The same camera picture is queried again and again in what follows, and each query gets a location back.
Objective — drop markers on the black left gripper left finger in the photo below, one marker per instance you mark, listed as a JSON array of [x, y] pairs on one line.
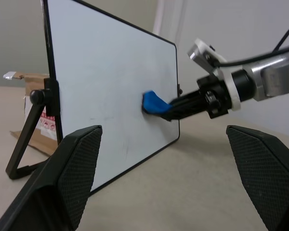
[[62, 173]]

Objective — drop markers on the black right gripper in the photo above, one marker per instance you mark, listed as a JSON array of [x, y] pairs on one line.
[[214, 96]]

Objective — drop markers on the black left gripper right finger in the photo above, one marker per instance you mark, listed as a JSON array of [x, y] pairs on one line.
[[267, 173]]

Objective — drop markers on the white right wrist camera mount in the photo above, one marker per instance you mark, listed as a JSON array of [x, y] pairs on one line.
[[207, 54]]

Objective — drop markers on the blue eraser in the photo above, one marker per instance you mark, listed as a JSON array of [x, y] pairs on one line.
[[154, 103]]

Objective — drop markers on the brown cardboard box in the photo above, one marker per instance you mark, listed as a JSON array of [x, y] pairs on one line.
[[35, 83]]

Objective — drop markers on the black whiteboard stand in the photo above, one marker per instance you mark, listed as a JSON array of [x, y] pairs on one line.
[[26, 125]]

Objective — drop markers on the black framed whiteboard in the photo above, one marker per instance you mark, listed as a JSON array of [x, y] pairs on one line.
[[106, 79]]

